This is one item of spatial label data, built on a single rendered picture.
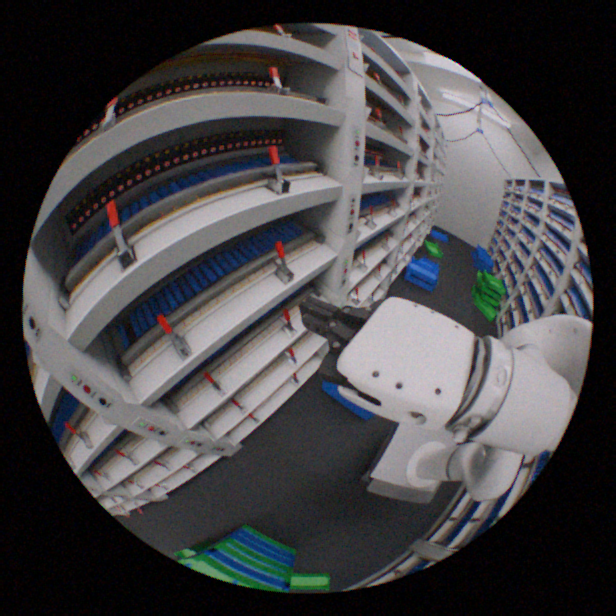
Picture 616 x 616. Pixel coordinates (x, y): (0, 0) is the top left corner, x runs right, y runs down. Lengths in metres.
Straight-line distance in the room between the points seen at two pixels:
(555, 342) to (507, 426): 0.15
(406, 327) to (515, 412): 0.12
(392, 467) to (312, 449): 0.44
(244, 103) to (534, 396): 0.43
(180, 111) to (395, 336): 0.33
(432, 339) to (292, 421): 0.91
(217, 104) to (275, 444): 1.11
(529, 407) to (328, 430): 0.93
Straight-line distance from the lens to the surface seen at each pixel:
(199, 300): 0.39
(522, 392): 0.16
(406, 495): 0.83
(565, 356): 0.29
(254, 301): 0.40
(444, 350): 0.15
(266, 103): 0.34
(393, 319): 0.17
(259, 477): 1.03
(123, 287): 0.27
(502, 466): 0.47
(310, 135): 0.54
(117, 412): 0.43
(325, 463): 0.99
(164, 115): 0.28
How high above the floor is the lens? 0.99
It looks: 46 degrees down
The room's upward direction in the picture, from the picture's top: straight up
